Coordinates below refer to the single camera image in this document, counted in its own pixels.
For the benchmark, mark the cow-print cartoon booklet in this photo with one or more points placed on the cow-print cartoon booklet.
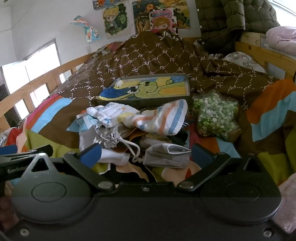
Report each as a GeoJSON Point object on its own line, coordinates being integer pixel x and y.
{"type": "Point", "coordinates": [163, 20]}

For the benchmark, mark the yellow orange painting poster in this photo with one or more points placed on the yellow orange painting poster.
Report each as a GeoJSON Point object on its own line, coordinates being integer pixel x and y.
{"type": "Point", "coordinates": [182, 14]}

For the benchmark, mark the grey shallow box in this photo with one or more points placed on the grey shallow box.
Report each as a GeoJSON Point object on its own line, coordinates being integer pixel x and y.
{"type": "Point", "coordinates": [143, 102]}

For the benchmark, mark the pink fleece clothing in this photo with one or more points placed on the pink fleece clothing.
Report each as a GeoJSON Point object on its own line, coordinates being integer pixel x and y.
{"type": "Point", "coordinates": [289, 204]}

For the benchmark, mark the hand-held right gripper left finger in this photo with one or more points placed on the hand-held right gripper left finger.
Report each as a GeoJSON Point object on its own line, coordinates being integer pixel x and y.
{"type": "Point", "coordinates": [91, 155]}

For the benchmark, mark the cartoon boy wall poster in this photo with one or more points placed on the cartoon boy wall poster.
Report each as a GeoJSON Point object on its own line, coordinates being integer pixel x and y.
{"type": "Point", "coordinates": [116, 20]}

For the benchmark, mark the swirl print pillow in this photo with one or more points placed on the swirl print pillow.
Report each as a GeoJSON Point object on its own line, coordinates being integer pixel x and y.
{"type": "Point", "coordinates": [242, 60]}

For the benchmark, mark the wooden bed rail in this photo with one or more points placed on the wooden bed rail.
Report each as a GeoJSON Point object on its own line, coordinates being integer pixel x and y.
{"type": "Point", "coordinates": [34, 85]}

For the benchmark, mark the grey face mask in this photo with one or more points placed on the grey face mask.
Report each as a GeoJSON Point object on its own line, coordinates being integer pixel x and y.
{"type": "Point", "coordinates": [161, 155]}

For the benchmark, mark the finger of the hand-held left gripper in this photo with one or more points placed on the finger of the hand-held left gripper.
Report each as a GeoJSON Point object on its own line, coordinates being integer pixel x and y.
{"type": "Point", "coordinates": [27, 154]}
{"type": "Point", "coordinates": [8, 149]}

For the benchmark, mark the pale blue printed packet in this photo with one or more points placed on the pale blue printed packet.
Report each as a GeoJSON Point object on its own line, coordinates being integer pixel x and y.
{"type": "Point", "coordinates": [84, 122]}

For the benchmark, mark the fish-shaped paper picture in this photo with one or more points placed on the fish-shaped paper picture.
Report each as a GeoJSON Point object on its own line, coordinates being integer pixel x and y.
{"type": "Point", "coordinates": [86, 29]}

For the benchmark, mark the striped white cloth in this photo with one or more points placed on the striped white cloth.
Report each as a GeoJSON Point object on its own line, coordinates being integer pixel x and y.
{"type": "Point", "coordinates": [161, 118]}

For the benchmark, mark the dark swirl painting poster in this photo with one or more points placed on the dark swirl painting poster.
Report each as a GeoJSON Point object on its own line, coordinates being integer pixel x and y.
{"type": "Point", "coordinates": [142, 16]}

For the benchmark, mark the bag of green paper stars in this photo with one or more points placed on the bag of green paper stars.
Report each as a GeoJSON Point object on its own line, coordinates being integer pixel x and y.
{"type": "Point", "coordinates": [215, 113]}

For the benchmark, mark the brown lettered colourful-striped blanket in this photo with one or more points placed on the brown lettered colourful-striped blanket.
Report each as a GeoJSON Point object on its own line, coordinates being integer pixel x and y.
{"type": "Point", "coordinates": [150, 60]}

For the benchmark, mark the colourful cartoon wall poster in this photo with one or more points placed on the colourful cartoon wall poster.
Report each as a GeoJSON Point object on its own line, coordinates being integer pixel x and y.
{"type": "Point", "coordinates": [106, 4]}

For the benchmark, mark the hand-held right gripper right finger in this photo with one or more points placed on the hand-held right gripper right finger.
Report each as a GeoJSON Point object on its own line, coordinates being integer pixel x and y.
{"type": "Point", "coordinates": [202, 154]}

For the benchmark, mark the window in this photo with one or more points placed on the window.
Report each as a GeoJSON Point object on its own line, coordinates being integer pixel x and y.
{"type": "Point", "coordinates": [39, 60]}

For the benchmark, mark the green quilted jacket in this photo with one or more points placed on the green quilted jacket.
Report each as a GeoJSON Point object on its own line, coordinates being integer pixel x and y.
{"type": "Point", "coordinates": [222, 20]}

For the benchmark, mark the folded pink blanket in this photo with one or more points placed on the folded pink blanket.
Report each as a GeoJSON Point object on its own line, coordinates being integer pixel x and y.
{"type": "Point", "coordinates": [282, 39]}

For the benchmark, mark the dark cloth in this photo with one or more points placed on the dark cloth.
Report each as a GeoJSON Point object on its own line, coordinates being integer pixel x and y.
{"type": "Point", "coordinates": [175, 136]}

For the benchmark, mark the small white cloth item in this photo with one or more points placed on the small white cloth item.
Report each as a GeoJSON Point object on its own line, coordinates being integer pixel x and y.
{"type": "Point", "coordinates": [119, 84]}

